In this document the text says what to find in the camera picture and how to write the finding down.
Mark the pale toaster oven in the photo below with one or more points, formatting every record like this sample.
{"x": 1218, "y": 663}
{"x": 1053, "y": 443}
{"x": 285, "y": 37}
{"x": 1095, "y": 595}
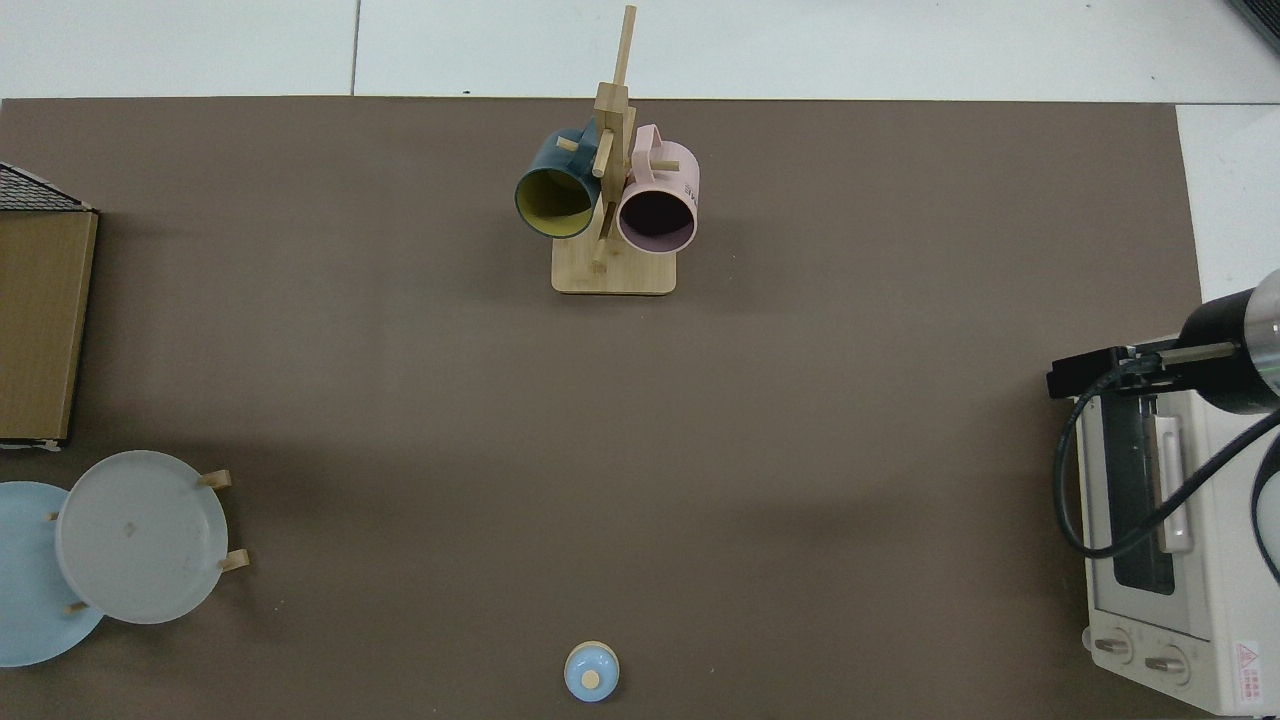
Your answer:
{"x": 1220, "y": 560}

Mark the pink cup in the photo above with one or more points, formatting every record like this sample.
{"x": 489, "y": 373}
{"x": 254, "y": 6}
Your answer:
{"x": 680, "y": 185}

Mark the brown table cloth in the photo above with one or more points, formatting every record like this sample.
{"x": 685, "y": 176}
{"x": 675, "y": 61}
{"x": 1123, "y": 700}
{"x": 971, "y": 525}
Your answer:
{"x": 650, "y": 450}

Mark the wooden cup stand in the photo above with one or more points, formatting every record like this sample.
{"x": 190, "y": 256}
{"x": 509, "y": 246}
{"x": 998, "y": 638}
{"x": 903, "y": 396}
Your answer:
{"x": 612, "y": 272}

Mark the dark teal cup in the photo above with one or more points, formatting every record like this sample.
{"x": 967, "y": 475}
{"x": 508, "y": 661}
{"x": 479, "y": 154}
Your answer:
{"x": 545, "y": 160}

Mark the small blue round thing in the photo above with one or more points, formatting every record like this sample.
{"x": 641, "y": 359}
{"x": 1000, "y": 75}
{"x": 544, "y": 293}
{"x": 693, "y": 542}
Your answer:
{"x": 592, "y": 672}

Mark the wooden plate rack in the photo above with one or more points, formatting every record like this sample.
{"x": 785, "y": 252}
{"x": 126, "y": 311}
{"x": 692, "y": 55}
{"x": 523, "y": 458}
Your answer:
{"x": 235, "y": 560}

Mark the grey plate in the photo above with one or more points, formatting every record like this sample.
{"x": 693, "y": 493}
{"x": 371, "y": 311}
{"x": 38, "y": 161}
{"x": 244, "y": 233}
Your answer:
{"x": 140, "y": 540}

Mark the light blue plate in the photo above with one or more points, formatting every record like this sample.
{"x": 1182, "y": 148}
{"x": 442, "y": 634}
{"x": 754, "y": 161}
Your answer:
{"x": 30, "y": 590}

